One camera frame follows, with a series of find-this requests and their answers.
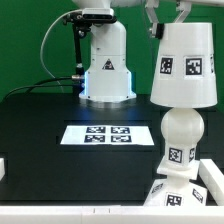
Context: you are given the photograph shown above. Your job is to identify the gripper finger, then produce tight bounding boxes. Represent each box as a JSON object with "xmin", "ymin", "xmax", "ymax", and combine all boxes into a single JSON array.
[
  {"xmin": 175, "ymin": 0, "xmax": 192, "ymax": 23},
  {"xmin": 145, "ymin": 0, "xmax": 164, "ymax": 39}
]

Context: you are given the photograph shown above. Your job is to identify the white lamp shade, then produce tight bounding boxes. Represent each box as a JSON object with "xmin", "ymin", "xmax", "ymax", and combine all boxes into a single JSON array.
[{"xmin": 151, "ymin": 23, "xmax": 217, "ymax": 108}]

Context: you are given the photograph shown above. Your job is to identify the white lamp bulb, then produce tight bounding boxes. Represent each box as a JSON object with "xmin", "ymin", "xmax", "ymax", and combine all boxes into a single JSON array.
[{"xmin": 161, "ymin": 108, "xmax": 204, "ymax": 170}]

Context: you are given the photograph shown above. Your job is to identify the white lamp base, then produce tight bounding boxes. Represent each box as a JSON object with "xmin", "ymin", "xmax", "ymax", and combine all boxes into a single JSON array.
[{"xmin": 144, "ymin": 159, "xmax": 207, "ymax": 207}]

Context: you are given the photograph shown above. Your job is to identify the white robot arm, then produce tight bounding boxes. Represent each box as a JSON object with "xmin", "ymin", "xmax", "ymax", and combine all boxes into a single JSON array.
[{"xmin": 72, "ymin": 0, "xmax": 224, "ymax": 108}]

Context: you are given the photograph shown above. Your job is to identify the white paper sheet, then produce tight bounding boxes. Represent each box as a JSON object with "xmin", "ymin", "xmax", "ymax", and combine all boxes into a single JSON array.
[{"xmin": 60, "ymin": 125, "xmax": 154, "ymax": 146}]

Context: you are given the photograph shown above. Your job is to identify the white right corner block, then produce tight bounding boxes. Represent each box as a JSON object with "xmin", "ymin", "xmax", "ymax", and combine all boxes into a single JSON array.
[{"xmin": 199, "ymin": 159, "xmax": 224, "ymax": 206}]

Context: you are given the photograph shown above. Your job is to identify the white corner block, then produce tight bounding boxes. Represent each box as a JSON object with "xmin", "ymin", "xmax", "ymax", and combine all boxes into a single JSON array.
[
  {"xmin": 199, "ymin": 159, "xmax": 224, "ymax": 206},
  {"xmin": 0, "ymin": 158, "xmax": 5, "ymax": 181}
]

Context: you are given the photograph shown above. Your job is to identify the white left corner block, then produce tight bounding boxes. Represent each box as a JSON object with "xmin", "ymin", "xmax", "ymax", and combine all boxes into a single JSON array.
[{"xmin": 0, "ymin": 158, "xmax": 5, "ymax": 181}]

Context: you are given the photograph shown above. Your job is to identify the black camera on stand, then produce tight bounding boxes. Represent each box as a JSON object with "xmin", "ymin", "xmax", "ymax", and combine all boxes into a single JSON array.
[{"xmin": 63, "ymin": 10, "xmax": 117, "ymax": 93}]

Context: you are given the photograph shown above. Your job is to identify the grey camera cable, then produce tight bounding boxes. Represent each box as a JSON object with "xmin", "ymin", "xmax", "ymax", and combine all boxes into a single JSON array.
[{"xmin": 39, "ymin": 9, "xmax": 83, "ymax": 94}]

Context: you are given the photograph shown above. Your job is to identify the black power cables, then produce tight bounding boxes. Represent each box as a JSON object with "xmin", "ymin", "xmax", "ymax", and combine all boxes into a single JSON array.
[{"xmin": 1, "ymin": 76, "xmax": 84, "ymax": 101}]

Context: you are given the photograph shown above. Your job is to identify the white front border rail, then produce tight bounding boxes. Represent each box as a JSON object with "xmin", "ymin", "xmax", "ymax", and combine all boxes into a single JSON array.
[{"xmin": 0, "ymin": 206, "xmax": 224, "ymax": 224}]

